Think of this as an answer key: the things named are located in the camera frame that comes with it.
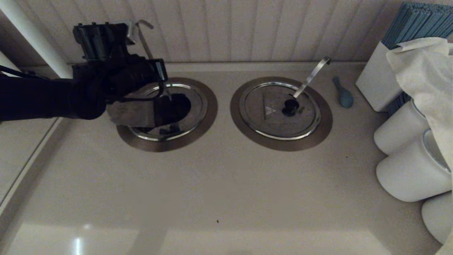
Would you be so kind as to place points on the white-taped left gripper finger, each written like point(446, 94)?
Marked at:
point(159, 71)

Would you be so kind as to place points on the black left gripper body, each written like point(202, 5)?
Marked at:
point(120, 78)

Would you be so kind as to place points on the steel lid with black knob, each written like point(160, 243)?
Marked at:
point(262, 120)
point(131, 113)

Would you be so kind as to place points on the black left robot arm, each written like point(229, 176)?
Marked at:
point(42, 99)

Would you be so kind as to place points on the blue plastic spoon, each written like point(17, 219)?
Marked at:
point(345, 97)

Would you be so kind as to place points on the white round pole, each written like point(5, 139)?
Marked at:
point(5, 63)
point(35, 37)

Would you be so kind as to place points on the white rectangular holder box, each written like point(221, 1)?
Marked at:
point(375, 81)

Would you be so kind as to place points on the white cylindrical canister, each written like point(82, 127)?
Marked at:
point(439, 216)
point(407, 173)
point(400, 131)

